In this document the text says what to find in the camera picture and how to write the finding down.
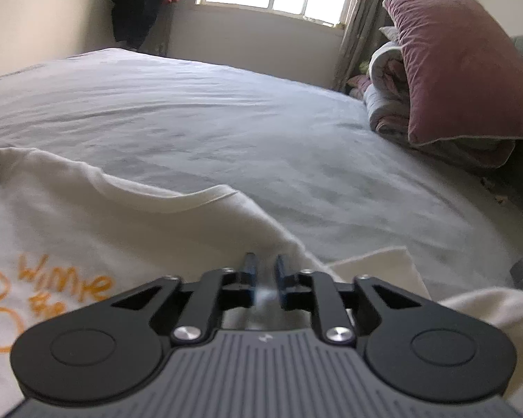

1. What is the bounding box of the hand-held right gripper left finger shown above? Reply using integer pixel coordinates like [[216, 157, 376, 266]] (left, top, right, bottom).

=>
[[99, 253, 259, 346]]

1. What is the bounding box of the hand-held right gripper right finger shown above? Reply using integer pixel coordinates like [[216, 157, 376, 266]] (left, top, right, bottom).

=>
[[275, 253, 424, 347]]

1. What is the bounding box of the white t-shirt with orange print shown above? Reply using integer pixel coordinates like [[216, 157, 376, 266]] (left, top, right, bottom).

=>
[[0, 147, 523, 418]]

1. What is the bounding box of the bed with grey sheet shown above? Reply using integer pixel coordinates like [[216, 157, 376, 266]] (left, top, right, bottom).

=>
[[0, 47, 523, 271]]

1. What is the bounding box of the dark hanging jacket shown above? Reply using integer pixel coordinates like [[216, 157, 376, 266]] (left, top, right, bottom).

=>
[[107, 0, 187, 51]]

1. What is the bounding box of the small tan scrap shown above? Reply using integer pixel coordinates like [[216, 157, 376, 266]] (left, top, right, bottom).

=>
[[484, 178, 506, 205]]

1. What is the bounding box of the light patterned curtain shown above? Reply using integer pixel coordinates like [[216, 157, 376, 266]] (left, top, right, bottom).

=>
[[331, 0, 419, 92]]

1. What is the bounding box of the pink pillow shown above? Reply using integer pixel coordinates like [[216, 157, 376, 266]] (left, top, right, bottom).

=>
[[382, 0, 523, 146]]

